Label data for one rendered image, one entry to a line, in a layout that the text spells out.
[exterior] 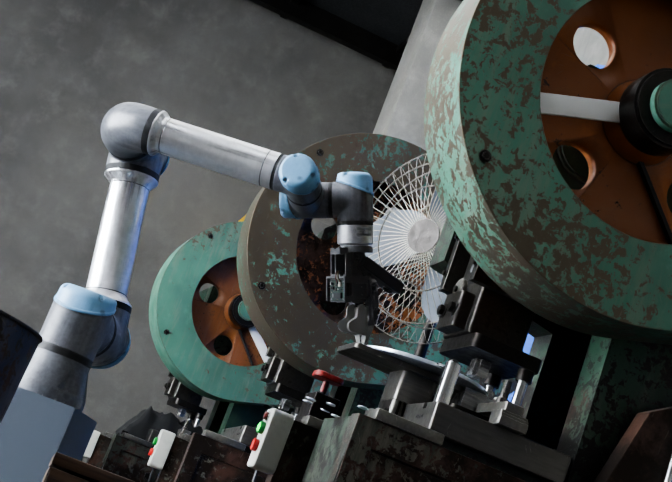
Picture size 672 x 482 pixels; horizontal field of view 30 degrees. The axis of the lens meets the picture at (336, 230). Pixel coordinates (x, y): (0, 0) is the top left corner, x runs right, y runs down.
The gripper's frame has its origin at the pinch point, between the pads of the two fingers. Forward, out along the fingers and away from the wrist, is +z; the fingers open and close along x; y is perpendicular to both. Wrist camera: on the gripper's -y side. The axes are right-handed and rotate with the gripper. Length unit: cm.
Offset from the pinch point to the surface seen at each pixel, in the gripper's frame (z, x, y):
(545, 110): -44, 45, -11
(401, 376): 6.9, 6.8, -4.5
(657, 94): -46, 57, -27
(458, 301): -8.4, 8.6, -18.1
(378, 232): -28, -86, -62
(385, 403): 12.6, 3.0, -3.1
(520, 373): 6.6, 17.9, -26.8
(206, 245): -32, -291, -108
